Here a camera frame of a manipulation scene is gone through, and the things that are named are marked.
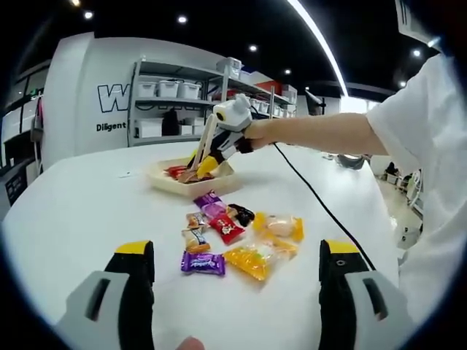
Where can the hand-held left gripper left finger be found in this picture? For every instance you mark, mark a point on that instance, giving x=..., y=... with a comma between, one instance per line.
x=78, y=324

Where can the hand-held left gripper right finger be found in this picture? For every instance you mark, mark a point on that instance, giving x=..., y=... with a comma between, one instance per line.
x=337, y=291

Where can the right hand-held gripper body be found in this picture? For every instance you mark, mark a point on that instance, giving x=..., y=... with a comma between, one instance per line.
x=235, y=113

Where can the brown purple food packet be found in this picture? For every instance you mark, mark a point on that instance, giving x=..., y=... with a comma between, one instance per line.
x=187, y=178

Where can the white food tongs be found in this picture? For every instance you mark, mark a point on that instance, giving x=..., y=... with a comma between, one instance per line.
x=204, y=142

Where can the beige hexagonal food container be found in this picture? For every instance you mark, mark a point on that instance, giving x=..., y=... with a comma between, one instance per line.
x=171, y=187

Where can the purple white-print food packet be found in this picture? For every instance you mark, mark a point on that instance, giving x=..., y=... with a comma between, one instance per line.
x=208, y=199

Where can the pink purple food packet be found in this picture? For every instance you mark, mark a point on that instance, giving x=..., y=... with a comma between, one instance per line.
x=215, y=211

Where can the small orange food packet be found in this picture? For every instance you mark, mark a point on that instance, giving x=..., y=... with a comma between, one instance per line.
x=196, y=239
x=197, y=219

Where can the black dried fruit food packet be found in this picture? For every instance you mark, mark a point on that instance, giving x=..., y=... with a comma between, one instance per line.
x=242, y=214

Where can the red white-print food packet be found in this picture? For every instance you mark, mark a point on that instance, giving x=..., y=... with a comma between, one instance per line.
x=227, y=229

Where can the yellow food packet pale bun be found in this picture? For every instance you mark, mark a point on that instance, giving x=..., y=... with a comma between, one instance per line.
x=279, y=226

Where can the shiny purple candy packet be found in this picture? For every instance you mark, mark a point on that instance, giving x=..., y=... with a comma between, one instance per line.
x=202, y=263

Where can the person's right hand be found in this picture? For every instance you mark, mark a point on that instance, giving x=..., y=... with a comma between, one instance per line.
x=261, y=133

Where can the person's left hand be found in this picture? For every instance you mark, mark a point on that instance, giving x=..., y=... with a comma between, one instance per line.
x=190, y=344

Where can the small white box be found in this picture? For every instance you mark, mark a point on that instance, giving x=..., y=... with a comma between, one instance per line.
x=198, y=125
x=186, y=130

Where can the black bag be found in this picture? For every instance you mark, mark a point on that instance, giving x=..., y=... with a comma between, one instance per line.
x=170, y=123

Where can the clear storage bin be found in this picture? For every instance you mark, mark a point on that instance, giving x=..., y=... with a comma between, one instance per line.
x=234, y=64

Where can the white lidded storage bin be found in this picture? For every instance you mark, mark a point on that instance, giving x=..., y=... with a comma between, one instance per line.
x=168, y=89
x=147, y=89
x=190, y=90

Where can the large white carton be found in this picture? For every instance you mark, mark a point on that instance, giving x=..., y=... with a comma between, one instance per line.
x=149, y=128

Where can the grey metal shelving rack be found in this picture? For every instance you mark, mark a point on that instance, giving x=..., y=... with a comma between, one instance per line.
x=171, y=101

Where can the white paper strip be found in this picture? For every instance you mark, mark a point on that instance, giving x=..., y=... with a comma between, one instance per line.
x=126, y=174

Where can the group of ceiling lights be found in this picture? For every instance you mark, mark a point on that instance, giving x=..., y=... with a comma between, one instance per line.
x=181, y=19

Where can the dark grey object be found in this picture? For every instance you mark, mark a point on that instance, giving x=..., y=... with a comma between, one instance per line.
x=350, y=162

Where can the grey counter with dark sign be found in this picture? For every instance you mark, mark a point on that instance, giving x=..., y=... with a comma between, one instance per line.
x=16, y=186

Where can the hanging tote bag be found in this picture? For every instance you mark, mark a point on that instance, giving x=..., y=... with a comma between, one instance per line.
x=38, y=127

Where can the person in white shirt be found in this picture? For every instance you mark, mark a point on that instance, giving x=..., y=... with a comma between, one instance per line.
x=430, y=164

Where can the white ceiling air vent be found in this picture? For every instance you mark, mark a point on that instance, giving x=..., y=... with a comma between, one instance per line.
x=416, y=22

